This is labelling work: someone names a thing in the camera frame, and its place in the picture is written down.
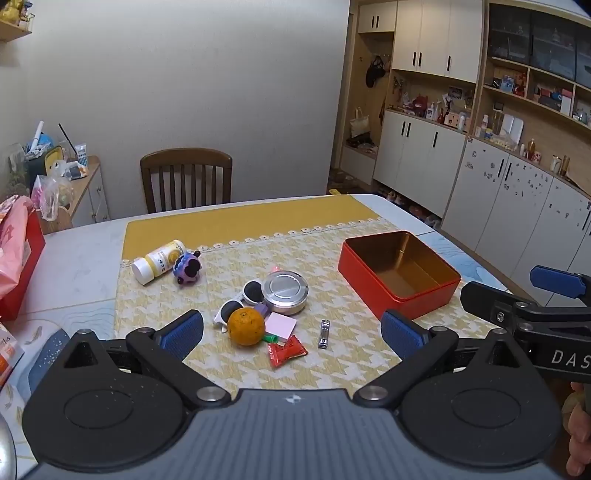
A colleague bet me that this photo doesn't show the white frame sunglasses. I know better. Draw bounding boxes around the white frame sunglasses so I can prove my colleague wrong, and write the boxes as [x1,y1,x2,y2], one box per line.
[213,279,267,334]

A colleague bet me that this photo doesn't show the round silver tin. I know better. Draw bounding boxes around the round silver tin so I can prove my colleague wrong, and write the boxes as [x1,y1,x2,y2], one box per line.
[262,270,309,316]

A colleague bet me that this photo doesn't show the white wooden wall cabinet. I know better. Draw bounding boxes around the white wooden wall cabinet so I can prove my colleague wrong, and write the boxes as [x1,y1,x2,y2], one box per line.
[342,0,591,296]

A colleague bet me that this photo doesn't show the row of shoes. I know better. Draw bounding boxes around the row of shoes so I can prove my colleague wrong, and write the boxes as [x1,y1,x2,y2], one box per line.
[387,191,440,228]

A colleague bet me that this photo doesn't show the red tin box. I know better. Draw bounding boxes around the red tin box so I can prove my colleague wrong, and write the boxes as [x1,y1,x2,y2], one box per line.
[337,230,462,320]

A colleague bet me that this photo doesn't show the yellow houndstooth table runner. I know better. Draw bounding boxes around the yellow houndstooth table runner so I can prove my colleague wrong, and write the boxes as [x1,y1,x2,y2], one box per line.
[113,194,509,393]

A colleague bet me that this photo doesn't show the clear plastic snack bag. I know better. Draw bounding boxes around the clear plastic snack bag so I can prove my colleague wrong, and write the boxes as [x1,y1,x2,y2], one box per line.
[31,161,75,221]

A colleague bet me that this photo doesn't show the person's right hand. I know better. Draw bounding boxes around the person's right hand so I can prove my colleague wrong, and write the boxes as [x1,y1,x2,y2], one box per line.
[567,404,591,480]

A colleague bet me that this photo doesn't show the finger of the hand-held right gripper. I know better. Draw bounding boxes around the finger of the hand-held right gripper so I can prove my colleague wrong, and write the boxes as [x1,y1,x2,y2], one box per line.
[529,265,591,300]
[460,280,539,331]

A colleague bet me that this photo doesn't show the wooden wall shelf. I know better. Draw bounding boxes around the wooden wall shelf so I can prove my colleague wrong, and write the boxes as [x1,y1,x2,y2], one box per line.
[0,0,36,43]

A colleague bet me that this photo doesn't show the red foil packet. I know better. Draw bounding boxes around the red foil packet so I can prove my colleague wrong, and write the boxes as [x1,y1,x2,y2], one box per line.
[268,336,309,368]

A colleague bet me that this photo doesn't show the purple squishy toy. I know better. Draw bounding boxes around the purple squishy toy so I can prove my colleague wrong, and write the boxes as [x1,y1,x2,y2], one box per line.
[173,250,204,286]

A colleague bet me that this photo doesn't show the orange white packet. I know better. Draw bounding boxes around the orange white packet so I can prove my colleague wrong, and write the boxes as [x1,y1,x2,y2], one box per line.
[0,323,26,388]

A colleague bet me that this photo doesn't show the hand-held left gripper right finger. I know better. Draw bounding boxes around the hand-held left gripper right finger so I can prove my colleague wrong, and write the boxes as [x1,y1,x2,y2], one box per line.
[353,309,536,409]

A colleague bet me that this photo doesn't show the cream tote bag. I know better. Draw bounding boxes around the cream tote bag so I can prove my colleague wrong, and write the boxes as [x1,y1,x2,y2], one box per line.
[349,107,370,138]

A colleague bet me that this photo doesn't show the brown wooden chair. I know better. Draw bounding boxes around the brown wooden chair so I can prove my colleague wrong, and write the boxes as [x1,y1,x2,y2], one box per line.
[140,148,233,214]

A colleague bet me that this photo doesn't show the thin black stick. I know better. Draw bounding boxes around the thin black stick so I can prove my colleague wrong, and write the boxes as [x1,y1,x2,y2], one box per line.
[58,124,75,158]

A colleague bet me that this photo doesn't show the silver metal object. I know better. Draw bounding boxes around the silver metal object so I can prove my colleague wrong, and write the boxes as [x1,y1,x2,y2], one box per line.
[0,411,17,480]

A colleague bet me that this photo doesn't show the white yellow pill bottle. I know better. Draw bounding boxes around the white yellow pill bottle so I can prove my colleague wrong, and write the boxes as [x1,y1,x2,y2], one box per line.
[131,239,186,285]

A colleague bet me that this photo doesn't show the orange fruit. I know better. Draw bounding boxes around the orange fruit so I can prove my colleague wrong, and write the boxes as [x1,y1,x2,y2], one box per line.
[227,307,267,347]

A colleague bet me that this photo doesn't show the pink sticky note pad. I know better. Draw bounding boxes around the pink sticky note pad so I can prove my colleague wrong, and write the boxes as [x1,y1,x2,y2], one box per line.
[265,312,297,344]

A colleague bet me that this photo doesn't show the red gift bag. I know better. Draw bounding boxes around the red gift bag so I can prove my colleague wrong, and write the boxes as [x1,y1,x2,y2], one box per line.
[0,196,47,321]

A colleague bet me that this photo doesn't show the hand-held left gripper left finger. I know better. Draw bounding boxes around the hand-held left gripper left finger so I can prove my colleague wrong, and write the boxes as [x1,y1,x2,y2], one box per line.
[61,309,232,409]

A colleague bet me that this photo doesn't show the low white side cabinet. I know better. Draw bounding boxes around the low white side cabinet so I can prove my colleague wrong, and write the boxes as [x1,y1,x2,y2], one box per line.
[39,155,112,232]

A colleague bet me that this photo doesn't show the black hanging bag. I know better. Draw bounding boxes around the black hanging bag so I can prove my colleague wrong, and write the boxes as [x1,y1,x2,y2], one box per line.
[366,55,387,88]

